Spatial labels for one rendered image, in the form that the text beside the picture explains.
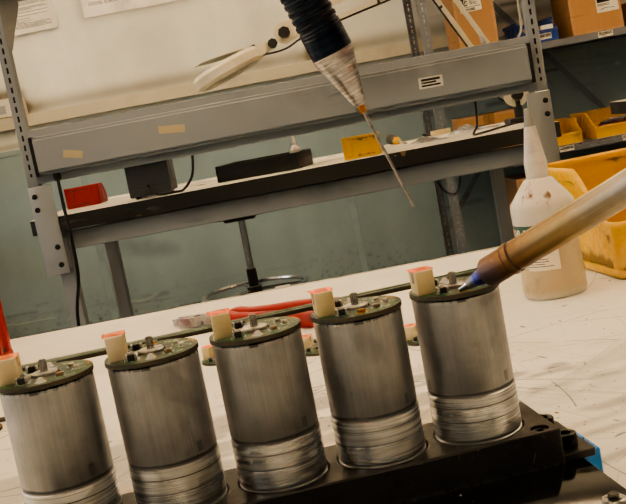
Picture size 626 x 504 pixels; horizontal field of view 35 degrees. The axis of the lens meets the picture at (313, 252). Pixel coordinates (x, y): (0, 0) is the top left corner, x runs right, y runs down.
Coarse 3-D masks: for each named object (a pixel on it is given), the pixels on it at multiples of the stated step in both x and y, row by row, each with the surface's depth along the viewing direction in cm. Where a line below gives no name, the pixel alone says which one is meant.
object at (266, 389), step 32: (224, 352) 26; (256, 352) 25; (288, 352) 26; (224, 384) 26; (256, 384) 25; (288, 384) 26; (256, 416) 26; (288, 416) 26; (256, 448) 26; (288, 448) 26; (320, 448) 26; (256, 480) 26; (288, 480) 26
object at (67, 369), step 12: (72, 360) 27; (84, 360) 27; (24, 372) 26; (60, 372) 25; (72, 372) 25; (84, 372) 25; (12, 384) 25; (24, 384) 25; (36, 384) 25; (48, 384) 25; (60, 384) 25
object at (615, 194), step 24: (600, 192) 23; (624, 192) 23; (552, 216) 24; (576, 216) 23; (600, 216) 23; (528, 240) 24; (552, 240) 24; (480, 264) 25; (504, 264) 25; (528, 264) 25
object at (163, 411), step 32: (192, 352) 26; (128, 384) 25; (160, 384) 25; (192, 384) 26; (128, 416) 25; (160, 416) 25; (192, 416) 25; (128, 448) 26; (160, 448) 25; (192, 448) 25; (160, 480) 25; (192, 480) 25; (224, 480) 26
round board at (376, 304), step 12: (336, 300) 27; (360, 300) 28; (372, 300) 27; (384, 300) 27; (396, 300) 27; (312, 312) 27; (336, 312) 26; (348, 312) 26; (372, 312) 26; (384, 312) 26
